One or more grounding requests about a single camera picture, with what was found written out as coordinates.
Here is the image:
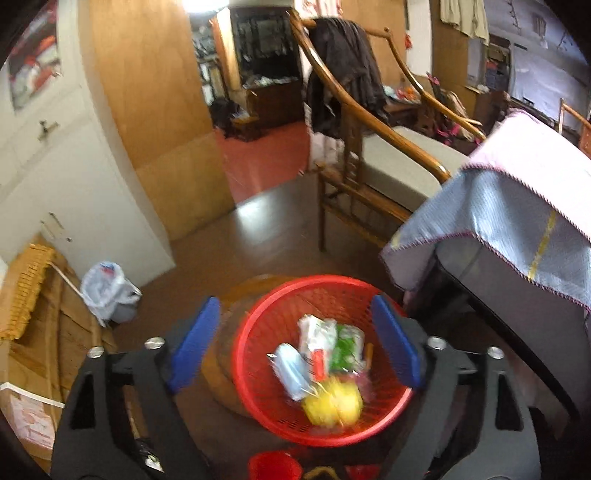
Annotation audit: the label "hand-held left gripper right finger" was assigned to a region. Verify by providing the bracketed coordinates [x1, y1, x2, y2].
[370, 294, 542, 480]

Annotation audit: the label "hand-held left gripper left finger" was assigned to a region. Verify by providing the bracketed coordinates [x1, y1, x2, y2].
[50, 296, 222, 480]

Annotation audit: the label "green packet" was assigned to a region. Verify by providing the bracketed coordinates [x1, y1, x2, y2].
[330, 324, 368, 374]

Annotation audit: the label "white packet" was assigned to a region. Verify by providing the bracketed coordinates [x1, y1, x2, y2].
[298, 315, 340, 381]

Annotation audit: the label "yellow plastic bag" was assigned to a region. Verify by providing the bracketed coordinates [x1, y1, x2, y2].
[302, 376, 364, 428]

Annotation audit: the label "red mesh basket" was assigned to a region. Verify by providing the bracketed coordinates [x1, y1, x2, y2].
[231, 274, 416, 448]

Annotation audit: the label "blue face mask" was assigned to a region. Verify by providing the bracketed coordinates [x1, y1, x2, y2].
[270, 344, 315, 401]

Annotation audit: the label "round wooden stool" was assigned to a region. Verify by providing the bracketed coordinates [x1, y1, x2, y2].
[203, 274, 296, 416]

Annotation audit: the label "grey bin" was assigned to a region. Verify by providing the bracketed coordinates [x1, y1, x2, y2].
[108, 295, 139, 324]

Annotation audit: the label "white plastic bag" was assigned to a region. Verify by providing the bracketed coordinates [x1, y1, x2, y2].
[81, 261, 141, 326]

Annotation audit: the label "red round container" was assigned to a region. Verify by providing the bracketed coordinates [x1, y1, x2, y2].
[248, 451, 303, 480]

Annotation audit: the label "cardboard boxes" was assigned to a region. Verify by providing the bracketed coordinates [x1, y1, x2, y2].
[0, 235, 116, 472]

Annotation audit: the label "grey-blue cloth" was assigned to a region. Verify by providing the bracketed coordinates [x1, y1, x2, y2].
[379, 166, 591, 315]

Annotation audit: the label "wooden armchair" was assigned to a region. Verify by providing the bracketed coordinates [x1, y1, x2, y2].
[288, 9, 488, 252]

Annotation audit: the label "woven bamboo mat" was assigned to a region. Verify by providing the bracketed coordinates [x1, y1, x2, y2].
[0, 244, 56, 341]

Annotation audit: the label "beige seat cushion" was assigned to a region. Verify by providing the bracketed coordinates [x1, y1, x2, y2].
[362, 126, 472, 206]

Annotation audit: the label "white cabinet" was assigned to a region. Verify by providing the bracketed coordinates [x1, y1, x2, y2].
[0, 0, 176, 287]

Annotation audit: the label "small wooden chair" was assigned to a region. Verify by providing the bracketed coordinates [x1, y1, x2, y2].
[231, 115, 262, 139]

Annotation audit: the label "pink bicycle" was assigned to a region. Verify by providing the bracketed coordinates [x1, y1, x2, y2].
[427, 71, 483, 141]

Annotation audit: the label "wooden door panel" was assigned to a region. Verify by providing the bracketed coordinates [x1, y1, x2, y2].
[90, 0, 236, 241]

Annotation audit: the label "brown wooden sideboard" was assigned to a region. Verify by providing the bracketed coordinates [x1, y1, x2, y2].
[245, 80, 305, 127]

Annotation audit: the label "dark jacket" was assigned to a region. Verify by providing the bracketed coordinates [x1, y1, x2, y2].
[305, 17, 391, 139]

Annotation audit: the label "light wooden chair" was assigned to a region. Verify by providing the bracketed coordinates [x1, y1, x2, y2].
[556, 99, 591, 158]

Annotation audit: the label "dark wooden cabinet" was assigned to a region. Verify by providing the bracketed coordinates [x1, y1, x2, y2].
[228, 7, 301, 88]

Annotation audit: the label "cabinet poster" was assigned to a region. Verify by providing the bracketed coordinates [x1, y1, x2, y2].
[7, 0, 63, 112]

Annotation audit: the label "beige hanging jacket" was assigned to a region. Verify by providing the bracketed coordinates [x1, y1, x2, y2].
[438, 0, 490, 46]

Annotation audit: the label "floral curtain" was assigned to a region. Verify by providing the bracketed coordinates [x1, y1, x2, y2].
[295, 0, 342, 19]

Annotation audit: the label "white packing strap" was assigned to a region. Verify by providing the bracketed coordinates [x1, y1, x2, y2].
[0, 381, 65, 409]

